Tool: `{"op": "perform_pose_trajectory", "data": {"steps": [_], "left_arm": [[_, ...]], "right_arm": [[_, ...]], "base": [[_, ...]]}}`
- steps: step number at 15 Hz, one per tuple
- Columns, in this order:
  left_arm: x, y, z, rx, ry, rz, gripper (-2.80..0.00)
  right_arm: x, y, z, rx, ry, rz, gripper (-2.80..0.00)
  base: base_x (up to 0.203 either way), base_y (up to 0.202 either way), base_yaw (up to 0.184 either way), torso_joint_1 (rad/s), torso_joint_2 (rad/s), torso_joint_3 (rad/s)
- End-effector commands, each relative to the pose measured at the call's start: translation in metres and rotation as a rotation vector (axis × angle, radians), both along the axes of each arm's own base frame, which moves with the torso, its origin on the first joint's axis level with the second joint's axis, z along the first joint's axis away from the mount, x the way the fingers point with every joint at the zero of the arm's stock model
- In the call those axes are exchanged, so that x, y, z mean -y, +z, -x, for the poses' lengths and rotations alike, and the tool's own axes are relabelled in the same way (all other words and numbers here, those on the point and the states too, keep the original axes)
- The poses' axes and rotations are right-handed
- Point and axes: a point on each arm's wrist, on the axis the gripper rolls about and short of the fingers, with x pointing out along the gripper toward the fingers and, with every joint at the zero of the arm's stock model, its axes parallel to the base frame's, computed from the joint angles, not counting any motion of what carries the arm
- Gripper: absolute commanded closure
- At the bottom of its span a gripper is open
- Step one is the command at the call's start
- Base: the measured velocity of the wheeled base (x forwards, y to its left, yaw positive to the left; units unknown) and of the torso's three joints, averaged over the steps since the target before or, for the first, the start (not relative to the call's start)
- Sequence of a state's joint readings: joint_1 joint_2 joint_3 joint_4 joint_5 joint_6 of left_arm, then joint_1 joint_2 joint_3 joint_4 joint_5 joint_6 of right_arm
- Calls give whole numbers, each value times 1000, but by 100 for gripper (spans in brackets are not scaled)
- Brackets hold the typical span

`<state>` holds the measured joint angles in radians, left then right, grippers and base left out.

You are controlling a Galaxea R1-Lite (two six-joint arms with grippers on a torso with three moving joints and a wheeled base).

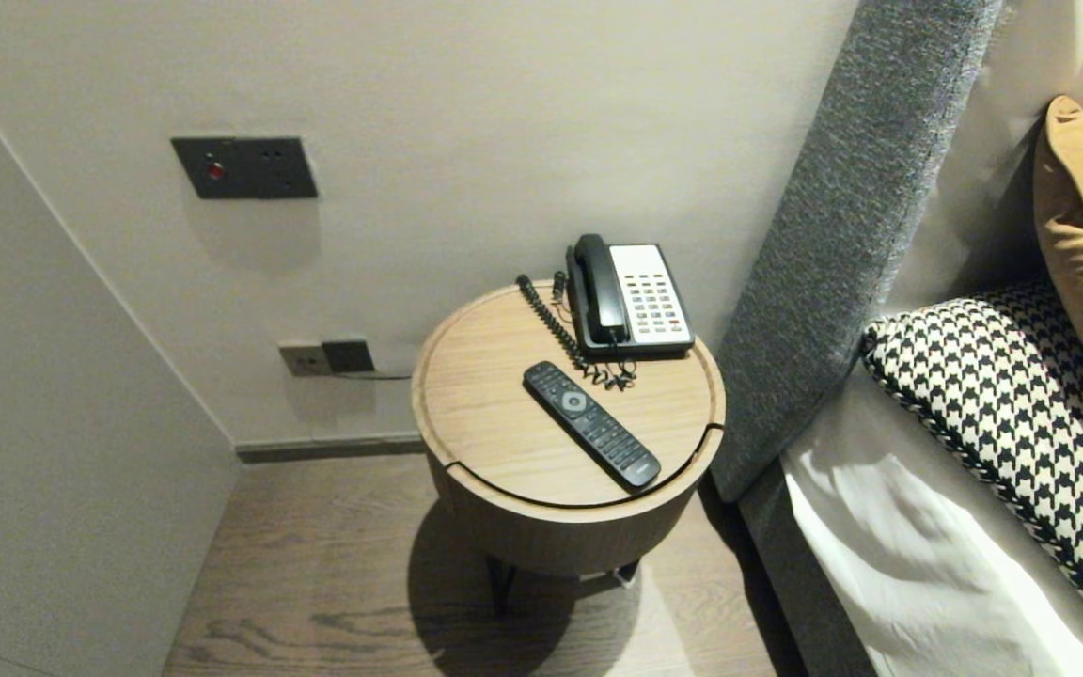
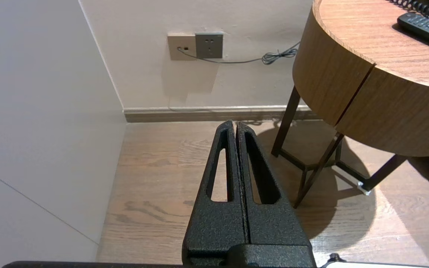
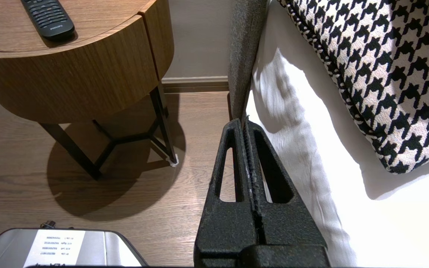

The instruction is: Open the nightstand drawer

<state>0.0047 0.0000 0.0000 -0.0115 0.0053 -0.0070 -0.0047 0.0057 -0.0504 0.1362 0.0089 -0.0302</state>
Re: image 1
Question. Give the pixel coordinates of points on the black telephone handset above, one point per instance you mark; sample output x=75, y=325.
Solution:
x=601, y=291

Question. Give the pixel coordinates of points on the black metal nightstand leg frame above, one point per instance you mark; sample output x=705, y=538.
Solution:
x=501, y=588

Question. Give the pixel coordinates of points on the beige padded headboard panel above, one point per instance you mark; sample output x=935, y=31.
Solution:
x=974, y=141

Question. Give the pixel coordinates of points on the black white houndstooth pillow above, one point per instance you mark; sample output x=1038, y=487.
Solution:
x=1021, y=414

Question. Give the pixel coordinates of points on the round wooden bedside table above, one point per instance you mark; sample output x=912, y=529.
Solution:
x=551, y=541

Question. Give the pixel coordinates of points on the black and white telephone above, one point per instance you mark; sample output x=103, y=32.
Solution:
x=650, y=301

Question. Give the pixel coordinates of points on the dark wall switch panel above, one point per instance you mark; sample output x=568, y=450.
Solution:
x=250, y=169

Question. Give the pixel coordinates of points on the beige wall socket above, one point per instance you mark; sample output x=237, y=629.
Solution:
x=303, y=359

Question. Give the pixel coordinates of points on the black tv remote control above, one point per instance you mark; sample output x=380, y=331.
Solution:
x=588, y=423

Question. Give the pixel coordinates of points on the grey baseboard strip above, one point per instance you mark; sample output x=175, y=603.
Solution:
x=335, y=446

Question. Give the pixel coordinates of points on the round wooden nightstand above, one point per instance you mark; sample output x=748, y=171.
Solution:
x=485, y=404

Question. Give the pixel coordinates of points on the grey fabric headboard edge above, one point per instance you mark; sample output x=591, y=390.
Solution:
x=842, y=235

